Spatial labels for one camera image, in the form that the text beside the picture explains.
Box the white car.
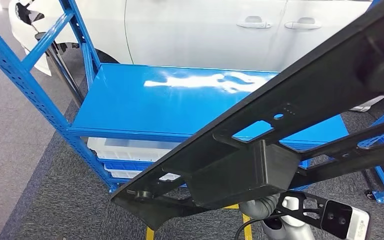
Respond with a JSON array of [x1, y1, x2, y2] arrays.
[[8, 0, 384, 113]]

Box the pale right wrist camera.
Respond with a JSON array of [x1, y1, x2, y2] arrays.
[[274, 190, 372, 240]]

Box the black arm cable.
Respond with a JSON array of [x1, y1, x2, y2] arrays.
[[234, 211, 322, 240]]

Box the black plastic frame part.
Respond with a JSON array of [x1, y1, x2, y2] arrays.
[[110, 0, 384, 232]]

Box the yellow floor tape square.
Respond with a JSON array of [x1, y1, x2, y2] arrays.
[[145, 203, 253, 240]]

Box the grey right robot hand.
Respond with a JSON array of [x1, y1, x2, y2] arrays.
[[238, 198, 266, 220]]

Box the dark metal stand leg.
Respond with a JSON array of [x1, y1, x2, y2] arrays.
[[34, 31, 85, 107]]

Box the white plastic bin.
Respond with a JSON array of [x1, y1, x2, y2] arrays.
[[86, 136, 181, 163], [104, 165, 181, 182]]

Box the blue metal shelf rack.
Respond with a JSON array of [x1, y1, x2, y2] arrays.
[[0, 0, 384, 195]]

